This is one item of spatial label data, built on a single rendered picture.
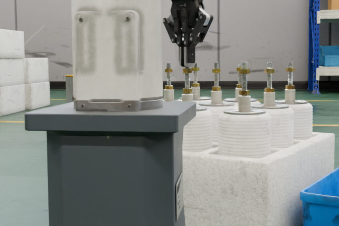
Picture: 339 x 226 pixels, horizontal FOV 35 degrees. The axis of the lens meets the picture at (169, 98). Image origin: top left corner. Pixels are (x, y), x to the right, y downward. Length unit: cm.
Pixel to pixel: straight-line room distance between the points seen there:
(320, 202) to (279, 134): 17
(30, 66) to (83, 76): 337
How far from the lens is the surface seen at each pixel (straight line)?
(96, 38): 52
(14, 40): 369
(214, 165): 93
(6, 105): 356
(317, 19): 532
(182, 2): 103
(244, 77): 97
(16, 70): 373
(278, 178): 94
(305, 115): 117
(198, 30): 99
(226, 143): 95
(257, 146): 95
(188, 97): 102
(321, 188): 106
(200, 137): 100
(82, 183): 52
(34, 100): 391
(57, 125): 50
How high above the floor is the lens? 35
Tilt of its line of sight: 4 degrees down
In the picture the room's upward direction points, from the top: 1 degrees counter-clockwise
